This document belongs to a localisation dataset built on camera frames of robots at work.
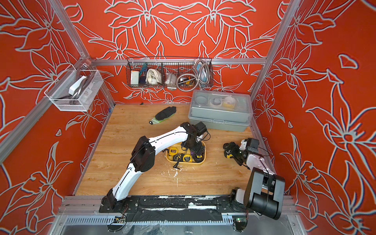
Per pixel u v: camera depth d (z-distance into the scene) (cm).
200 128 74
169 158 88
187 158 87
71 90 69
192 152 88
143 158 57
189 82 88
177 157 87
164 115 110
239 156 76
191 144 76
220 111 92
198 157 86
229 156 87
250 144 70
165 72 99
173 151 90
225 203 73
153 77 90
